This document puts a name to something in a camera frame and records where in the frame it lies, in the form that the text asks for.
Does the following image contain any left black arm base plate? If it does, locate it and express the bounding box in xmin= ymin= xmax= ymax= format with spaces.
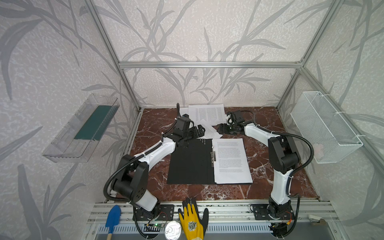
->
xmin=133 ymin=204 xmax=175 ymax=222

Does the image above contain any yellow black work glove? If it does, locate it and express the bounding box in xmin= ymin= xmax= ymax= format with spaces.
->
xmin=178 ymin=198 xmax=209 ymax=240

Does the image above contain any small green circuit board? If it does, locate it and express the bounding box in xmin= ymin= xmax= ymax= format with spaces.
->
xmin=145 ymin=223 xmax=166 ymax=232

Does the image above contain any printed paper top back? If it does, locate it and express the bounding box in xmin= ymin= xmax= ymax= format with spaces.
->
xmin=188 ymin=104 xmax=227 ymax=126

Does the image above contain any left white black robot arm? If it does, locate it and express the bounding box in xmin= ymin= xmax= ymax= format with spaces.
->
xmin=103 ymin=104 xmax=206 ymax=214

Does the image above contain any white wire mesh basket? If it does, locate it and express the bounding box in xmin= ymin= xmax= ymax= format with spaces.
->
xmin=291 ymin=91 xmax=364 ymax=164

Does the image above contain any white tape dispenser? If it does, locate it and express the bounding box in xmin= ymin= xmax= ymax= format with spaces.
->
xmin=308 ymin=215 xmax=326 ymax=226

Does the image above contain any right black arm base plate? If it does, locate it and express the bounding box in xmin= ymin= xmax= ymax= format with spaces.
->
xmin=250 ymin=204 xmax=295 ymax=222

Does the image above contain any silver metal folder clip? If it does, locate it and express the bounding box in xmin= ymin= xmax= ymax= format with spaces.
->
xmin=211 ymin=151 xmax=216 ymax=168

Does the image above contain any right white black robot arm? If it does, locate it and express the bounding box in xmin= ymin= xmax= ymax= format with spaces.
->
xmin=218 ymin=110 xmax=315 ymax=220

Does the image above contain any blue small shovel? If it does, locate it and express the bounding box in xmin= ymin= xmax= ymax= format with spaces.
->
xmin=105 ymin=205 xmax=121 ymax=240

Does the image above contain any printed paper back underneath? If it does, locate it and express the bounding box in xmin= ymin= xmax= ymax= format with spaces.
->
xmin=179 ymin=108 xmax=189 ymax=117

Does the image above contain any clear plastic tray green base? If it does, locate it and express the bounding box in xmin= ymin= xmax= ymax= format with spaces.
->
xmin=43 ymin=94 xmax=120 ymax=163

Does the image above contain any black folder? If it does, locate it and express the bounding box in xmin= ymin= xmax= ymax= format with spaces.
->
xmin=166 ymin=137 xmax=253 ymax=186

